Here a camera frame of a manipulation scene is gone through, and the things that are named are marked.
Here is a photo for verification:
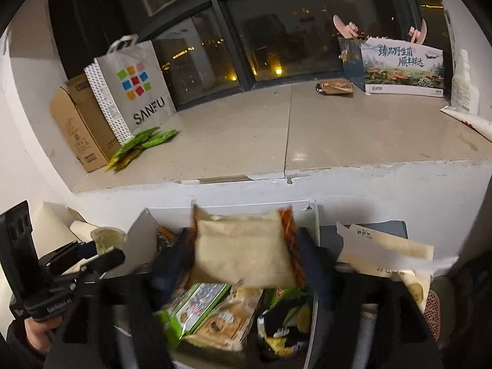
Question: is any pink plastic clip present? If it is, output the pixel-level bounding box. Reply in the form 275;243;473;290
332;14;360;39
407;19;429;45

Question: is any clear glass cup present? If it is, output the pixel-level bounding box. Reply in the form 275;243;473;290
90;227;127;256

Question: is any dark window frame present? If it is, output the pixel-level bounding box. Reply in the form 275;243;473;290
48;0;452;112

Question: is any white plastic bottle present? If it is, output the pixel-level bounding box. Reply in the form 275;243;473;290
450;49;481;115

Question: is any black snack packet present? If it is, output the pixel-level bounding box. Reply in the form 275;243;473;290
257;296;313;362

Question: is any brown snack packet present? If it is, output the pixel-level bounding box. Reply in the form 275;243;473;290
316;79;353;97

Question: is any white paper shopping bag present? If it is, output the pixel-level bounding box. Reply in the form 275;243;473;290
84;34;177;147

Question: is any person's left forearm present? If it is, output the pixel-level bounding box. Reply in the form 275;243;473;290
0;319;52;369

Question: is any person's left hand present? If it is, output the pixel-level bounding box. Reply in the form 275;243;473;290
24;314;67;350

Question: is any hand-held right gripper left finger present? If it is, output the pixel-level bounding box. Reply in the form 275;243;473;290
46;228;200;369

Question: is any cream paper envelope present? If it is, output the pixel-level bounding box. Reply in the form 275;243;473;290
336;221;435;312

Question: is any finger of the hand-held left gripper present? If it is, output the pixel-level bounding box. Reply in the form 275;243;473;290
45;239;96;267
77;248;127;278

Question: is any printed landscape carton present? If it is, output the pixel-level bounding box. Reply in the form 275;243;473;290
338;36;446;97

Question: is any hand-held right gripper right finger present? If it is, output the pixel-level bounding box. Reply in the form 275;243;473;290
295;228;446;369

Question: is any dark green snack packet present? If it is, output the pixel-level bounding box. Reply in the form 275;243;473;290
156;225;182;255

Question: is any white tube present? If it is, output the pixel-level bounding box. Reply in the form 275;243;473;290
440;105;492;141

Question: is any white carton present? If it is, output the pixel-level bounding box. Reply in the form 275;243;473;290
31;201;87;250

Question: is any brown cardboard box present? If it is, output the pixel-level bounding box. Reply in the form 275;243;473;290
49;74;121;173

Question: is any green windowed snack packet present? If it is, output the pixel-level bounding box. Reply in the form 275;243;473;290
156;282;231;348

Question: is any dotted brown slipper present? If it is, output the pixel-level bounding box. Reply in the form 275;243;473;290
425;288;443;343

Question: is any white paper sheet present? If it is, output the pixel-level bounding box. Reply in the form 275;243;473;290
384;256;460;278

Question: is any beige snack packet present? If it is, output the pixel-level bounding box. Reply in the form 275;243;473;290
191;204;308;289

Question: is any beige biscuit box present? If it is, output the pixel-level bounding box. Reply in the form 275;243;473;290
184;280;264;352

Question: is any pile of green yellow packets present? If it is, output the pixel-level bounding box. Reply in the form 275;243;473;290
104;127;179;173

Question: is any white box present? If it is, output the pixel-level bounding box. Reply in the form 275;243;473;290
129;199;321;369

